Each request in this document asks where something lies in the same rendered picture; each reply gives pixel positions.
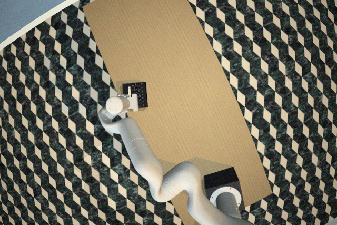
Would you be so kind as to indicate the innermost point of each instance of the black lighting desk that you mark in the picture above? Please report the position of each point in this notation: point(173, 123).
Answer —
point(138, 88)

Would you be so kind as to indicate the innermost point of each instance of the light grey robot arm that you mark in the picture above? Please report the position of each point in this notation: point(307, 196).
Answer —
point(221, 209)

